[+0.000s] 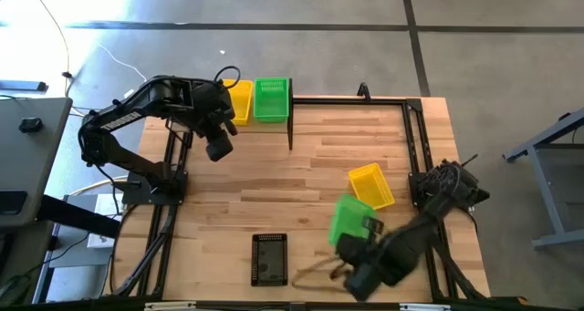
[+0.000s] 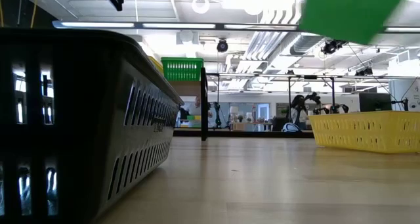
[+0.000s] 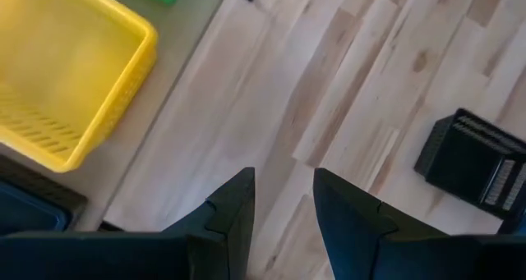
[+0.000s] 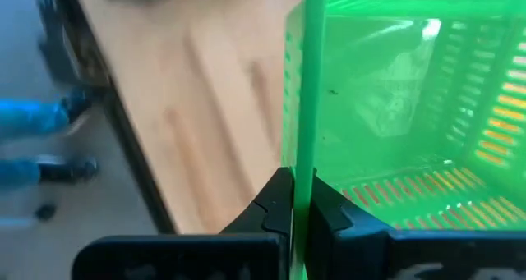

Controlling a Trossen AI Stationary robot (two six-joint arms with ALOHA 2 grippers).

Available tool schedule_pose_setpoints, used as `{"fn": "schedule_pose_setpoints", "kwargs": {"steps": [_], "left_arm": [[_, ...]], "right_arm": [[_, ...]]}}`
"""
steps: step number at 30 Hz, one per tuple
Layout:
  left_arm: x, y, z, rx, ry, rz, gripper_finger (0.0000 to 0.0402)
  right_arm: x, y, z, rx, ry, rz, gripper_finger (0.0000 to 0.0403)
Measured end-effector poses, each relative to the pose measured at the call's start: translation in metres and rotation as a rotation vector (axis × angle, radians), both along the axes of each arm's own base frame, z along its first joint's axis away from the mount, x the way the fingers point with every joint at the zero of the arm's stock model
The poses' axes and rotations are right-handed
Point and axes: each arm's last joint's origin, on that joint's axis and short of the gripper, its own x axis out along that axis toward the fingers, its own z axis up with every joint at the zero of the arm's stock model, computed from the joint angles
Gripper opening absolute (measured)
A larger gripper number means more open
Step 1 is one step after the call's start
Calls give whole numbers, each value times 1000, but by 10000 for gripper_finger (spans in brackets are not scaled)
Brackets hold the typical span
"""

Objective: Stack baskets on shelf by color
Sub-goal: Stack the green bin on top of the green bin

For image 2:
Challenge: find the green plastic slotted basket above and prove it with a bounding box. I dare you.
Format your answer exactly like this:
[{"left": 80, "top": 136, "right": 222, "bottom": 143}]
[
  {"left": 160, "top": 56, "right": 205, "bottom": 82},
  {"left": 298, "top": 0, "right": 413, "bottom": 46}
]

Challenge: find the black plastic slotted basket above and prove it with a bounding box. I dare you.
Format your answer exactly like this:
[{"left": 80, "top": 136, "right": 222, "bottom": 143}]
[{"left": 0, "top": 27, "right": 184, "bottom": 224}]

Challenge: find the overhead light bar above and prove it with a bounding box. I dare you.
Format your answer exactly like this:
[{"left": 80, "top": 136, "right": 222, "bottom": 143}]
[{"left": 52, "top": 20, "right": 420, "bottom": 34}]

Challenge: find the person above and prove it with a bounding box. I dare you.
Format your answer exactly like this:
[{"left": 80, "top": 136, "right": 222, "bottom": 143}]
[
  {"left": 289, "top": 94, "right": 310, "bottom": 130},
  {"left": 189, "top": 95, "right": 213, "bottom": 118}
]

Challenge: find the white and blue bag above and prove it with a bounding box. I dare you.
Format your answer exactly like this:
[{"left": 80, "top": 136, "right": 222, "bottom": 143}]
[{"left": 281, "top": 122, "right": 302, "bottom": 133}]

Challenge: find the black computer monitor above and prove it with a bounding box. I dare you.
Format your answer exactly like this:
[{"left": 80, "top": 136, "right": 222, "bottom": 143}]
[{"left": 358, "top": 92, "right": 393, "bottom": 112}]

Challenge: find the black round overhead camera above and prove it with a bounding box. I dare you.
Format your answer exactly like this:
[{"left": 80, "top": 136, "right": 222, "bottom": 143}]
[{"left": 216, "top": 38, "right": 230, "bottom": 53}]

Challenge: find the black background rig frame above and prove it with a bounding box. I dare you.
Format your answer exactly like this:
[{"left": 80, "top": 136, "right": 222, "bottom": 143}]
[
  {"left": 284, "top": 73, "right": 337, "bottom": 115},
  {"left": 206, "top": 72, "right": 221, "bottom": 129}
]

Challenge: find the wooden shelf with black post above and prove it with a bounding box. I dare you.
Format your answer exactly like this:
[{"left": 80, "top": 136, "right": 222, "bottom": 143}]
[{"left": 169, "top": 67, "right": 210, "bottom": 142}]

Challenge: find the silver ventilation duct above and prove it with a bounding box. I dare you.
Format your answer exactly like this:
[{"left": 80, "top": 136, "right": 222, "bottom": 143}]
[{"left": 288, "top": 32, "right": 329, "bottom": 56}]

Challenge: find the black aluminium table frame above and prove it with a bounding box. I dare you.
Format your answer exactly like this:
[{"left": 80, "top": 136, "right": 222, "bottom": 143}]
[{"left": 173, "top": 127, "right": 315, "bottom": 139}]

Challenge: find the black ceiling camera rig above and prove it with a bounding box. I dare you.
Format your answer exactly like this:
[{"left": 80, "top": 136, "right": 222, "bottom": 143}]
[
  {"left": 354, "top": 66, "right": 374, "bottom": 78},
  {"left": 320, "top": 39, "right": 348, "bottom": 56}
]

